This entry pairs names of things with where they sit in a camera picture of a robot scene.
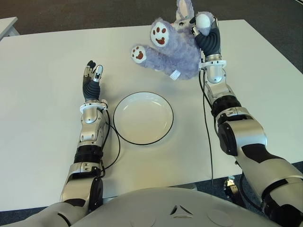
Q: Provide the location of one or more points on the grey robot torso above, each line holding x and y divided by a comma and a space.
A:
165, 208

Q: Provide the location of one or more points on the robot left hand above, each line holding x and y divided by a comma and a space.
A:
91, 88

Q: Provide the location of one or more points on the robot left arm silver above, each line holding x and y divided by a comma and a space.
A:
90, 127

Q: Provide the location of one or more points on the white plate black rim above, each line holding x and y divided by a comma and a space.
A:
143, 118

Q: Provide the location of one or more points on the black metal floor bracket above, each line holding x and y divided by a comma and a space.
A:
233, 191

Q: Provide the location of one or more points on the white side table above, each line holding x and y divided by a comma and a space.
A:
7, 26

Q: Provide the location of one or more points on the robot right arm silver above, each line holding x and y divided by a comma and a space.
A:
243, 134

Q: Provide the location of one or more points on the purple plush bunny doll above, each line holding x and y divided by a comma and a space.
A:
180, 54

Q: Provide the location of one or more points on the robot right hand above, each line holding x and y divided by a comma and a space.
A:
211, 45

